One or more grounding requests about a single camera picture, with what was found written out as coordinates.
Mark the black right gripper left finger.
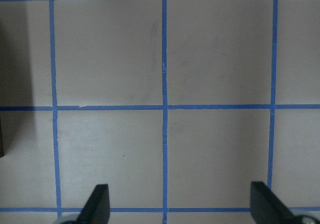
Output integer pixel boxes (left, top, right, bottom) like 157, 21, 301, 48
76, 184, 111, 224

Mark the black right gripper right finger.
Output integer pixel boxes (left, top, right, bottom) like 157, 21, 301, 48
250, 181, 296, 224

